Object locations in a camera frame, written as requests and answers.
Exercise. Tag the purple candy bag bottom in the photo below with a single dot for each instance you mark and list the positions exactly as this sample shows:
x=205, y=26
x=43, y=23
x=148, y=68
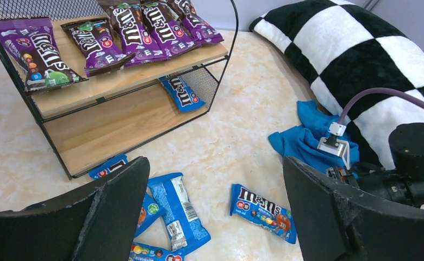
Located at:
x=95, y=40

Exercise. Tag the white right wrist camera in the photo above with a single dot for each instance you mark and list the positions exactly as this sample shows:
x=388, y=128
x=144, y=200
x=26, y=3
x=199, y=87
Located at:
x=335, y=146

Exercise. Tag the purple candy bag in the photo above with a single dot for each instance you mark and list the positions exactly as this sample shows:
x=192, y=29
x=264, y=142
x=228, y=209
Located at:
x=31, y=42
x=126, y=19
x=164, y=28
x=95, y=40
x=200, y=30

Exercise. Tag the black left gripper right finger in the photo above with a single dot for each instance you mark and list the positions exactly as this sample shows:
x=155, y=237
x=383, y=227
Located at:
x=336, y=221

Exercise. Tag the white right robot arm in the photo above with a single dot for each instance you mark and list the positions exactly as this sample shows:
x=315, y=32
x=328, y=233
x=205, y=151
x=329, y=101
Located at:
x=406, y=144

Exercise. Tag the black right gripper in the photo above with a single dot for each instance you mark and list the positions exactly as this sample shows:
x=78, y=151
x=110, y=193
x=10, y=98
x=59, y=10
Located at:
x=375, y=180

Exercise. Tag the blue candy bag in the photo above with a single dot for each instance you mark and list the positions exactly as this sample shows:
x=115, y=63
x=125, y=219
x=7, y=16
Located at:
x=183, y=96
x=146, y=252
x=150, y=210
x=185, y=229
x=262, y=212

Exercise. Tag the blue candy bag back side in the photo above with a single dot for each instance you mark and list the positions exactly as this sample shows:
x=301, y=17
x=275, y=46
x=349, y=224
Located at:
x=185, y=229

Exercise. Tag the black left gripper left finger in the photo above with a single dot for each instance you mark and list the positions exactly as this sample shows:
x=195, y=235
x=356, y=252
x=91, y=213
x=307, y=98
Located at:
x=96, y=221

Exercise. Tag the black white checkered pillow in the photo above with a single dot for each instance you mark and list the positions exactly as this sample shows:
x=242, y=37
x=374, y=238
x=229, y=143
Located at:
x=344, y=51

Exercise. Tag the blue cloth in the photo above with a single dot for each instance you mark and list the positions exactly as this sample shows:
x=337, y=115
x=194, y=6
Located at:
x=302, y=141

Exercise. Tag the wood and wire shelf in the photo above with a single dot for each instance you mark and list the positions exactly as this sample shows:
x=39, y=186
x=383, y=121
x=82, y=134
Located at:
x=88, y=123

